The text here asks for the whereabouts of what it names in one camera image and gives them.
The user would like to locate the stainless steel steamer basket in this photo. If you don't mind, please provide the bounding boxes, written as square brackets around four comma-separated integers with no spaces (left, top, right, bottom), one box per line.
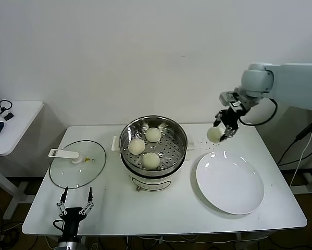
[111,115,196,171]

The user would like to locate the glass lid white handle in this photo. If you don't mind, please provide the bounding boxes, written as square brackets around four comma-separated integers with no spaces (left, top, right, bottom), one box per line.
[47,140,107,190]

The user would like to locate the white side table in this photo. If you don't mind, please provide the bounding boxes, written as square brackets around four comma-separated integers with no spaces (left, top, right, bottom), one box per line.
[0,101,44,221]

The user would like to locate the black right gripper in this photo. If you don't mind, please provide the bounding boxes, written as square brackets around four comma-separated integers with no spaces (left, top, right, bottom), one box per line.
[213,108,244,141]

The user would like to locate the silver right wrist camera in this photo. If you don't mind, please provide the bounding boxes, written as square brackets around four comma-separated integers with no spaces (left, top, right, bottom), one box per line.
[218,91,240,107]

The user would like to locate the white electric cooking pot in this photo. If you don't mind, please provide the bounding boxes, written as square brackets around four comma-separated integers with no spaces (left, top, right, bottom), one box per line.
[120,152,193,193]

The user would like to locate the black cable with adapter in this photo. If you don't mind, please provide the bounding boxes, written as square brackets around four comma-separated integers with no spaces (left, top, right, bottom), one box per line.
[277,121,312,167]

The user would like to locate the white round plate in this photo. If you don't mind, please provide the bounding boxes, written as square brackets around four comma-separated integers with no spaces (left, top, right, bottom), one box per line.
[196,151,265,215]

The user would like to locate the white steamed baozi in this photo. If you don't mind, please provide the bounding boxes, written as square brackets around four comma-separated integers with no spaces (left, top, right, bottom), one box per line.
[128,138,146,156]
[206,127,222,143]
[142,152,161,170]
[145,127,161,143]

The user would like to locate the black headset cable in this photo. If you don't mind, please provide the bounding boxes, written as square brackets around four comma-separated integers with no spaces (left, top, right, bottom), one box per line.
[0,100,13,117]

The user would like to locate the dark crumbs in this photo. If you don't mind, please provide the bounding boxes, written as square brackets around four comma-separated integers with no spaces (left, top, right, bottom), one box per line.
[197,139,222,151]

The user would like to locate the white cable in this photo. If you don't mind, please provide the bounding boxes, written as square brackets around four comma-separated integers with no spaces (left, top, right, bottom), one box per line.
[290,114,312,188]

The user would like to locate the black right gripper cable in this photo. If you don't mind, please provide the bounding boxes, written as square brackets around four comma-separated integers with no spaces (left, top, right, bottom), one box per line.
[240,98,279,126]

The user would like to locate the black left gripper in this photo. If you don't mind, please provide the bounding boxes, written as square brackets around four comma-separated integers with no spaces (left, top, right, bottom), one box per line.
[56,186,95,236]

